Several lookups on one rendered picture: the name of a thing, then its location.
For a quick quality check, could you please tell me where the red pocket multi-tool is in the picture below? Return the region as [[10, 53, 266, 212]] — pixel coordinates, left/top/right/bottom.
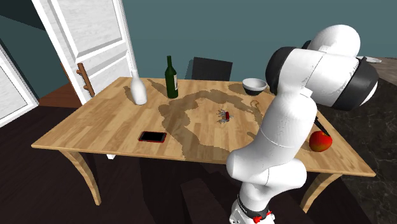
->
[[216, 109, 234, 125]]

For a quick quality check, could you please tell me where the green wine bottle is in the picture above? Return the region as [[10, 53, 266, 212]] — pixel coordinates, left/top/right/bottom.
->
[[164, 55, 179, 99]]

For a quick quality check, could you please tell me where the dark chair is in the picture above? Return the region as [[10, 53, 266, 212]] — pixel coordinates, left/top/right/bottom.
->
[[191, 57, 233, 82]]

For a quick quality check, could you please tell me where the red phone with black screen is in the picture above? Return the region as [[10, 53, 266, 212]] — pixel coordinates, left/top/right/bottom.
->
[[137, 130, 168, 144]]

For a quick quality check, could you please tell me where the white bowl with dark outside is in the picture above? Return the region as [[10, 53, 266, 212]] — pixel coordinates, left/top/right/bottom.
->
[[242, 78, 268, 96]]

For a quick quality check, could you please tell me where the white vase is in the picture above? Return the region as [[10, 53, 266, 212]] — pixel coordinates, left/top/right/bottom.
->
[[130, 70, 148, 106]]

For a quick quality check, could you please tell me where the wooden table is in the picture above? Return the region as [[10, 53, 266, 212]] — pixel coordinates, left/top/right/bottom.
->
[[31, 76, 377, 214]]

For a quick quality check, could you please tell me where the black thin tool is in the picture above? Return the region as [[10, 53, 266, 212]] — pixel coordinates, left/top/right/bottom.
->
[[314, 116, 331, 137]]

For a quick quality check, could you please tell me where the red apple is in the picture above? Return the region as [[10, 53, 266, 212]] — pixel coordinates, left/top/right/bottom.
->
[[309, 130, 333, 153]]

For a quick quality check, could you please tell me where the white door panel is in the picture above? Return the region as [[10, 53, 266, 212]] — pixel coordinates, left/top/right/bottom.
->
[[0, 39, 40, 129]]

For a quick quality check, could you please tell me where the white door with wooden handle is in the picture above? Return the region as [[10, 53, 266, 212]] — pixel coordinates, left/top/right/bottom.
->
[[31, 0, 139, 160]]

